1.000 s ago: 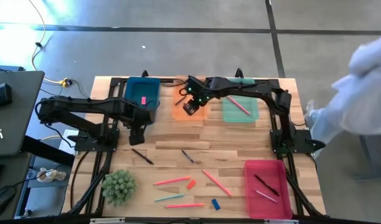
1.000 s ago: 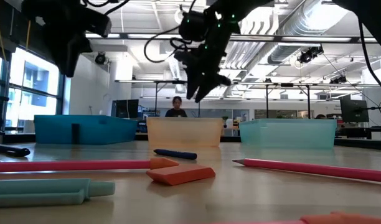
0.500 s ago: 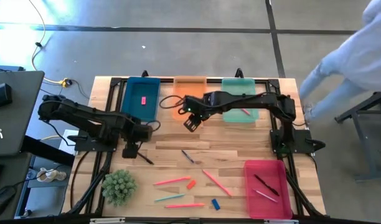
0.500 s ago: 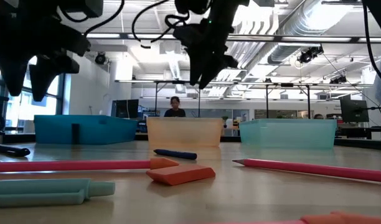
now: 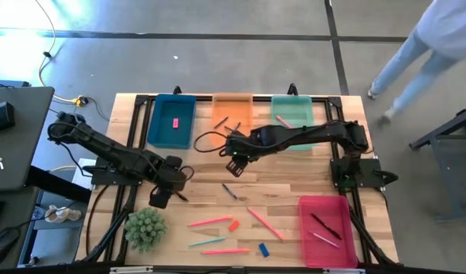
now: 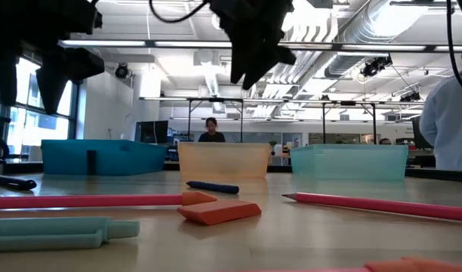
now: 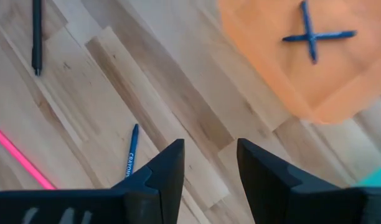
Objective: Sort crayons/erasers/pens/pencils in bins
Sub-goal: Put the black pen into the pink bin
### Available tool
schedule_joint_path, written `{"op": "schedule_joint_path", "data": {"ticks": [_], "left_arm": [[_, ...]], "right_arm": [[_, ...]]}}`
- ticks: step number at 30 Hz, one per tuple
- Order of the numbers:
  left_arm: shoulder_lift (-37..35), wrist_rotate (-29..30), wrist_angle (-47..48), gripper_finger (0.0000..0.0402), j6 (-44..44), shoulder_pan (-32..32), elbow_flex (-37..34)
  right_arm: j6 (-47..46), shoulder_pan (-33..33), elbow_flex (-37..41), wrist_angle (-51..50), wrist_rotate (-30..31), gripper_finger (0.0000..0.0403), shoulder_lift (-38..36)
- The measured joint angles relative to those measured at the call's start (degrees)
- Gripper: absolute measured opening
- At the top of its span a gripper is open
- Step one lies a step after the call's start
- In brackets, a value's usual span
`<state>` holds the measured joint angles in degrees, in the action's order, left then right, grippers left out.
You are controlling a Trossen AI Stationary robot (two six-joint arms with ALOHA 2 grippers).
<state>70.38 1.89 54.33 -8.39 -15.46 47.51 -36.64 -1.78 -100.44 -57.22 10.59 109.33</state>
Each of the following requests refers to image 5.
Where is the orange translucent plastic bin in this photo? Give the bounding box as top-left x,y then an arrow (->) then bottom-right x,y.
211,93 -> 254,149

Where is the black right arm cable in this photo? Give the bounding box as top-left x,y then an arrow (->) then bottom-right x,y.
193,131 -> 230,154

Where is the white paper sheet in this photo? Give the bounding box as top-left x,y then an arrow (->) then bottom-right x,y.
72,158 -> 97,190

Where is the teal pen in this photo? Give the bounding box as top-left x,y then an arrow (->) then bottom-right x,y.
190,237 -> 227,247

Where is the white figurine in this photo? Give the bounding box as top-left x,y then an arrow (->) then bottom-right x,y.
44,204 -> 82,224

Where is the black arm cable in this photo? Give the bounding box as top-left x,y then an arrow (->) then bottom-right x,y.
193,131 -> 230,154
177,164 -> 196,183

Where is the blue plastic bin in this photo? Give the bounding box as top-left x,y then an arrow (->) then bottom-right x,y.
147,94 -> 196,150

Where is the white floor cable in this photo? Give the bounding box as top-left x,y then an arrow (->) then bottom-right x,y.
34,0 -> 81,104

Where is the person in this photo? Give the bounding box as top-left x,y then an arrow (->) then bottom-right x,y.
367,0 -> 466,126

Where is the green artificial plant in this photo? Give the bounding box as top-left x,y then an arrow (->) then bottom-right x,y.
123,206 -> 169,253

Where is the grey metal cart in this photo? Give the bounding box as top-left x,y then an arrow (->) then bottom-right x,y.
409,105 -> 466,222

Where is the black box device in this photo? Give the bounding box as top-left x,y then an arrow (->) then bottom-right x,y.
0,101 -> 16,135

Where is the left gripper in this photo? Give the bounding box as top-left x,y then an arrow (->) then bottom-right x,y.
148,155 -> 188,209

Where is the purple pen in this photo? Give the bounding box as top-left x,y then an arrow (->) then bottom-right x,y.
311,231 -> 341,249

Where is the teal translucent plastic bin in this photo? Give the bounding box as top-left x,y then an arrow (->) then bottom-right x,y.
271,94 -> 318,151

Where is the red translucent plastic bin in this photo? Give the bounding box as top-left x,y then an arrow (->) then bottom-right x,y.
298,195 -> 359,269

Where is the black pen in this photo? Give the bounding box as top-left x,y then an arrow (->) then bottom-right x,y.
310,212 -> 343,241

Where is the grey laptop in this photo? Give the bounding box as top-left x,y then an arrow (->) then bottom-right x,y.
0,86 -> 56,193

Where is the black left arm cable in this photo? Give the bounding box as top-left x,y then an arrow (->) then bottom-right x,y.
177,164 -> 196,183

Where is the dark side desk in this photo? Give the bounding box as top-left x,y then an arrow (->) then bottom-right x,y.
0,165 -> 92,267

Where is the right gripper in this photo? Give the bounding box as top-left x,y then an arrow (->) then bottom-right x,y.
219,129 -> 264,178

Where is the black aluminium table frame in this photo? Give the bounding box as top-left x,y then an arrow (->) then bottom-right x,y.
80,85 -> 400,267

